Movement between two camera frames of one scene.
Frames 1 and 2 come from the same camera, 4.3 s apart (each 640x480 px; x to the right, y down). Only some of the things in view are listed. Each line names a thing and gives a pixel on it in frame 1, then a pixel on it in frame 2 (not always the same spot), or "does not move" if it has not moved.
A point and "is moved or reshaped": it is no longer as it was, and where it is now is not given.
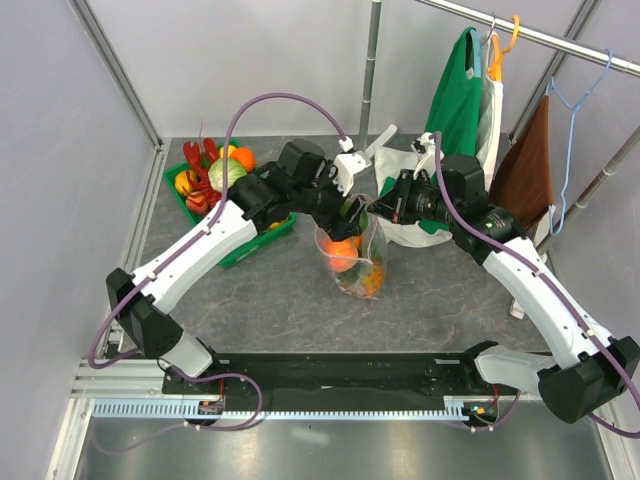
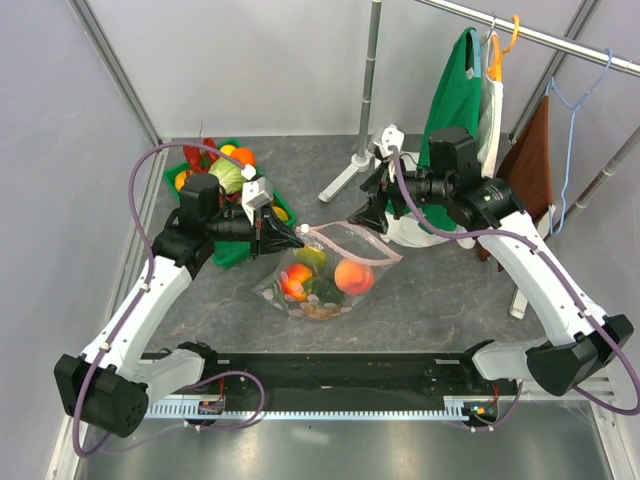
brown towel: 522,182 does not move
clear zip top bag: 358,264 is moved or reshaped
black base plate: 351,378 does not move
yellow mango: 182,181 does not move
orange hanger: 495,68 does not move
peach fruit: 342,255 -> 353,277
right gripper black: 395,205 -> 387,186
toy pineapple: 372,282 -> 322,288
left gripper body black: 324,206 -> 257,229
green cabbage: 235,171 does not move
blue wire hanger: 573,107 does not move
